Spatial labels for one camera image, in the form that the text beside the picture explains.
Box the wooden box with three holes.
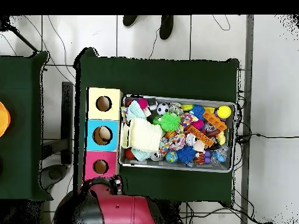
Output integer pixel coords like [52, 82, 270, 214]
[82, 87, 124, 183]

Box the shallow clear mesh bin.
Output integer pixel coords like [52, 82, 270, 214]
[118, 94, 237, 173]

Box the cream knitted cloth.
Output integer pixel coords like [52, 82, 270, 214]
[121, 117, 164, 153]

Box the mint green cloth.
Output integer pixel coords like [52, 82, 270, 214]
[126, 100, 148, 121]

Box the black and white soccer ball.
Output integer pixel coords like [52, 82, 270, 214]
[156, 102, 170, 116]

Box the green spiky toy with eyes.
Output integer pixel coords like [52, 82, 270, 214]
[152, 111, 182, 133]

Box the blue globe ball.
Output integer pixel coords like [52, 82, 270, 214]
[165, 150, 179, 163]

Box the dark green table cloth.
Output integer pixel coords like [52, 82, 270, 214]
[73, 47, 241, 207]

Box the blue spiky ball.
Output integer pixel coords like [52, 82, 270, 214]
[190, 104, 206, 120]

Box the orange plastic building block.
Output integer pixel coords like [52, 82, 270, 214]
[186, 125, 215, 148]
[202, 110, 228, 131]

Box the yellow ball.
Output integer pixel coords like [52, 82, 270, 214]
[216, 105, 232, 119]

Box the black equipment stand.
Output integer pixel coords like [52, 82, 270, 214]
[41, 81, 74, 165]

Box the dark green covered side table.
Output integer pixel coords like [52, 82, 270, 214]
[0, 51, 53, 201]

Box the orange round object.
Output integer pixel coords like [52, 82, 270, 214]
[0, 101, 11, 138]

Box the black power cable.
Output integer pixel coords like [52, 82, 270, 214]
[235, 132, 299, 144]

